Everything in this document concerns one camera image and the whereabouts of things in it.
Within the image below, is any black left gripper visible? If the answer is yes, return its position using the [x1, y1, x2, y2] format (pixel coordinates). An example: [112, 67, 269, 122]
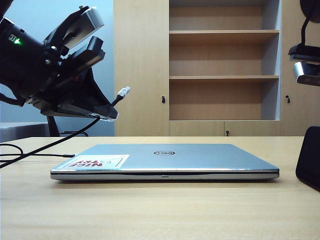
[24, 36, 118, 121]

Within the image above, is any black charging cable silver plug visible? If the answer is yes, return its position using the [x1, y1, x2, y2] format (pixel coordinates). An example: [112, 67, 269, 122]
[0, 85, 131, 170]

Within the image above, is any black smartphone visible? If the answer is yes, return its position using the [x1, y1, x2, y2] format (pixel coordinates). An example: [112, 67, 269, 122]
[295, 125, 320, 193]

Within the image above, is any black office chair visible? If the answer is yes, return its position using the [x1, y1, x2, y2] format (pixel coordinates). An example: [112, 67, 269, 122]
[46, 115, 89, 138]

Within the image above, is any white nice try sticker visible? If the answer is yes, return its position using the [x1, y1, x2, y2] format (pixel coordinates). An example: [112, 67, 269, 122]
[61, 154, 130, 169]

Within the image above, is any light wooden shelf cabinet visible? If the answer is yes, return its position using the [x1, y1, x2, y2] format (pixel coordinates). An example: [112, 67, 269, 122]
[112, 0, 320, 137]

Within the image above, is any grey desk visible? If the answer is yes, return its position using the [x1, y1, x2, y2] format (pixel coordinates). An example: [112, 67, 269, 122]
[0, 121, 50, 143]

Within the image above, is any silver Dell laptop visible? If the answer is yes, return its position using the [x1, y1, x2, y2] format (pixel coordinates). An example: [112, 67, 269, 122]
[49, 143, 280, 181]

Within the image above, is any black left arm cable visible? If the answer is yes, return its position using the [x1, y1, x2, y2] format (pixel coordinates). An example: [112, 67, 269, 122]
[0, 92, 25, 108]

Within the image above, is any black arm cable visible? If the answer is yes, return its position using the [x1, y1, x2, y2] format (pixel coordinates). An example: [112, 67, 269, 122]
[0, 92, 25, 108]
[300, 17, 312, 47]

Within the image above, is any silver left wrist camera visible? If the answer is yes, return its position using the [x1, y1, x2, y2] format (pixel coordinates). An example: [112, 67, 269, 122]
[46, 5, 105, 49]

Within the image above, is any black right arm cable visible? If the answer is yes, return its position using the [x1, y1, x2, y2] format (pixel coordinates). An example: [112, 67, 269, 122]
[300, 17, 312, 47]

